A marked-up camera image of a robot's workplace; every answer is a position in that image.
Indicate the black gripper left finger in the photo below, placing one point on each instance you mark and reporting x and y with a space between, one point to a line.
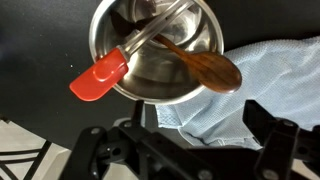
110 153

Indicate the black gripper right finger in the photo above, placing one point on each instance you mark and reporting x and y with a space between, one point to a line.
283 146

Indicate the brown wooden spoon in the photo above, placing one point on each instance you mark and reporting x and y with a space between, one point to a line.
210 68

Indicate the silver metal tin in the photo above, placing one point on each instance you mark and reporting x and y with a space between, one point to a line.
156 76

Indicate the light blue cloth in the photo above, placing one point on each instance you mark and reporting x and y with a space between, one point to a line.
266 90

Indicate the red silicone spatula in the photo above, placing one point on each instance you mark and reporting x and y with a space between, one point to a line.
100 75

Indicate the round black table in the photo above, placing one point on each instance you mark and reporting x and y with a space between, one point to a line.
40 66

